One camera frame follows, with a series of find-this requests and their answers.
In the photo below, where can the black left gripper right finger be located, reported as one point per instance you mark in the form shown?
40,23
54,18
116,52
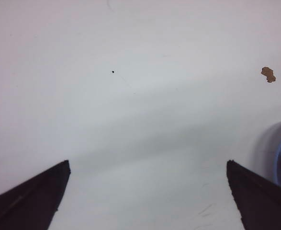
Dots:
257,199

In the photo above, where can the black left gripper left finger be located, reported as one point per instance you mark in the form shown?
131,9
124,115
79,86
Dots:
33,204

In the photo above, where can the small brown chip mark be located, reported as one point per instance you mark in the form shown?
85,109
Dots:
269,74

